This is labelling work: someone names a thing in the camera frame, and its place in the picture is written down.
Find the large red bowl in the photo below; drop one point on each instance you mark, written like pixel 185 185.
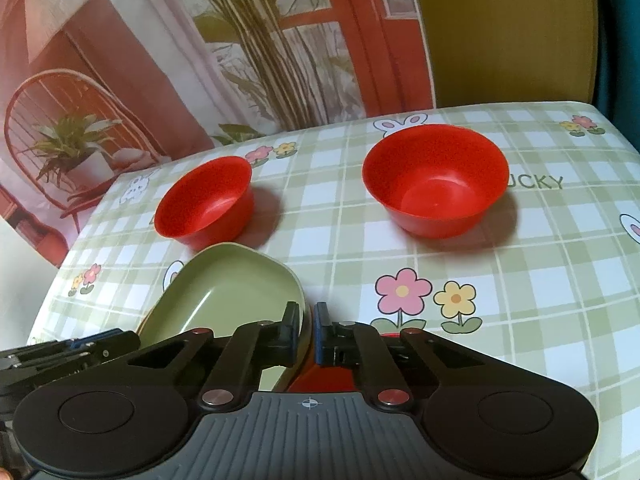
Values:
pixel 436 181

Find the left hand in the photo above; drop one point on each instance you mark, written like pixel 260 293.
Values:
pixel 5 475

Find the small red bowl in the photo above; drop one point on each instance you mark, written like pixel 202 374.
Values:
pixel 209 205

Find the teal curtain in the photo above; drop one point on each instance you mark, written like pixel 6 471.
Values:
pixel 617 82

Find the green square plate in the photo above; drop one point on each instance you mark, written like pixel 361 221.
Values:
pixel 223 287

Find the wooden headboard panel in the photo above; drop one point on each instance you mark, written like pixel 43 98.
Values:
pixel 491 51

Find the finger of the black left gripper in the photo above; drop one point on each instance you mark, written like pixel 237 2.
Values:
pixel 109 345
pixel 50 348

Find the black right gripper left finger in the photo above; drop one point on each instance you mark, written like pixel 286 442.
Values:
pixel 222 372

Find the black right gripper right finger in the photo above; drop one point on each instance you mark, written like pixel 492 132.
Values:
pixel 397 370

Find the printed room scene backdrop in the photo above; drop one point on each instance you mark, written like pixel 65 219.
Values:
pixel 91 89

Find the red plate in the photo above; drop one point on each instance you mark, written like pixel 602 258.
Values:
pixel 308 351

